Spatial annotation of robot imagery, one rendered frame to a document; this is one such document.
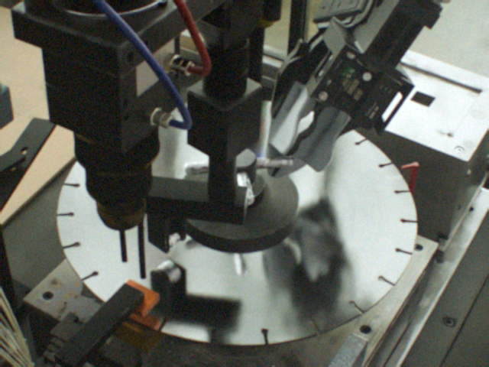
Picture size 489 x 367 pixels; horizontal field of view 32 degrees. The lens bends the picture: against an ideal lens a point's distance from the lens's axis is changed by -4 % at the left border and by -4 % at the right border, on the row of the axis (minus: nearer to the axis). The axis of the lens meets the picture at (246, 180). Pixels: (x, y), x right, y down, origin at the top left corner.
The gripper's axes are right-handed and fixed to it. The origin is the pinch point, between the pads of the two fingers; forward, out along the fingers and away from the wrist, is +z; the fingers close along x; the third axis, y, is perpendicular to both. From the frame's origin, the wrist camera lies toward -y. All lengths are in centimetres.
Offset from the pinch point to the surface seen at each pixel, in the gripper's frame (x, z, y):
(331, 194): 6.3, 0.6, 0.0
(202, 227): -4.2, 6.7, 5.1
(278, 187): 1.4, 2.2, 0.3
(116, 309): -10.2, 10.5, 16.4
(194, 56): 0, 13, -57
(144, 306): -8.0, 10.1, 15.0
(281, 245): 2.3, 4.4, 6.3
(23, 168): -19.2, 16.6, -8.6
